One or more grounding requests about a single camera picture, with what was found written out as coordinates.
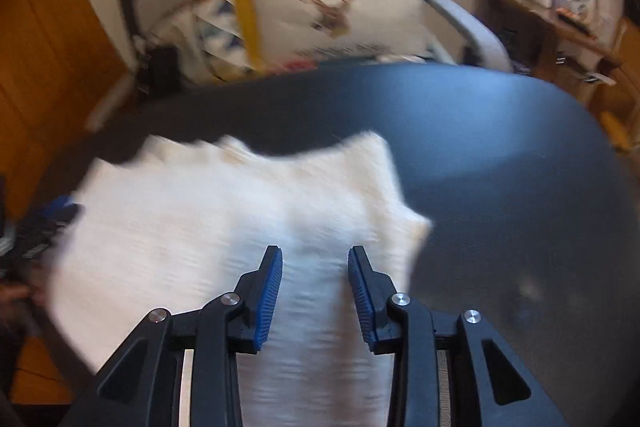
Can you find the person left hand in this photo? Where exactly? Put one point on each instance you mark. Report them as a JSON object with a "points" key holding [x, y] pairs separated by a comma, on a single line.
{"points": [[10, 295]]}

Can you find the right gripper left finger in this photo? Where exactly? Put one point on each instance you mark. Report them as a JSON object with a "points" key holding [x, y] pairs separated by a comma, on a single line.
{"points": [[140, 384]]}

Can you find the wooden chair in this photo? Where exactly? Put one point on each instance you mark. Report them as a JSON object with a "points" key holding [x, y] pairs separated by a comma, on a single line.
{"points": [[620, 111]]}

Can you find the black handbag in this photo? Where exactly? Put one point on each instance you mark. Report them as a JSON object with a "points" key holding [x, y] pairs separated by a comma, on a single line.
{"points": [[158, 75]]}

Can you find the white knitted sweater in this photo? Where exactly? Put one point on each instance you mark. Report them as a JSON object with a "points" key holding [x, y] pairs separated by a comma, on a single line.
{"points": [[180, 223]]}

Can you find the pink cloth on seat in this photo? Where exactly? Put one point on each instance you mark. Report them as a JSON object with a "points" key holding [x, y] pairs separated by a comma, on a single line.
{"points": [[293, 66]]}

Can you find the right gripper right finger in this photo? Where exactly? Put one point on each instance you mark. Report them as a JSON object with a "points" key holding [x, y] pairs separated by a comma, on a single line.
{"points": [[445, 366]]}

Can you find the wooden side table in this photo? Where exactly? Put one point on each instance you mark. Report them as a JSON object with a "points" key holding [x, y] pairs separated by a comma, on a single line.
{"points": [[554, 31]]}

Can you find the deer print cushion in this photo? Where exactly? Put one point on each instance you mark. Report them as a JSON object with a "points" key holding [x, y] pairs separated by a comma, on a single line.
{"points": [[330, 30]]}

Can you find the triangle pattern cushion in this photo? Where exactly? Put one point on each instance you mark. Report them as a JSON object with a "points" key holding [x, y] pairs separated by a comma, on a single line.
{"points": [[209, 41]]}

